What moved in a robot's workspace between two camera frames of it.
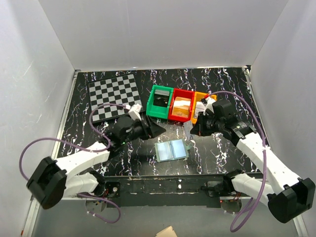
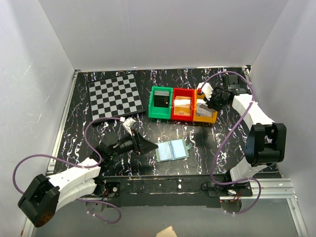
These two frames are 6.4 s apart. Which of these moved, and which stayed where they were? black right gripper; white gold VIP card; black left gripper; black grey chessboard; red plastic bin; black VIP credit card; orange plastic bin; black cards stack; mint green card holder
Moved: black left gripper; white gold VIP card; black right gripper
Stayed: orange plastic bin; black VIP credit card; black grey chessboard; red plastic bin; black cards stack; mint green card holder
